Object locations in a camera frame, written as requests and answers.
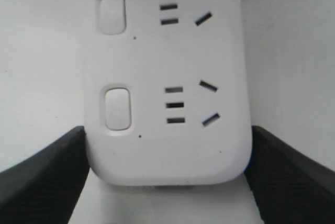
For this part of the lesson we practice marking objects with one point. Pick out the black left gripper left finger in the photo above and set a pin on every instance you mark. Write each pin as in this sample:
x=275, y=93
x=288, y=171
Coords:
x=46, y=187

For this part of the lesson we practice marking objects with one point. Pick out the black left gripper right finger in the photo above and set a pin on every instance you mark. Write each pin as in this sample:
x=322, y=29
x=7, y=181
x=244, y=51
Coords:
x=287, y=186

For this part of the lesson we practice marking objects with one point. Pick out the white five-outlet power strip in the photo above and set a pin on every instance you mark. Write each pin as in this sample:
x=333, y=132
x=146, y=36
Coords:
x=165, y=91

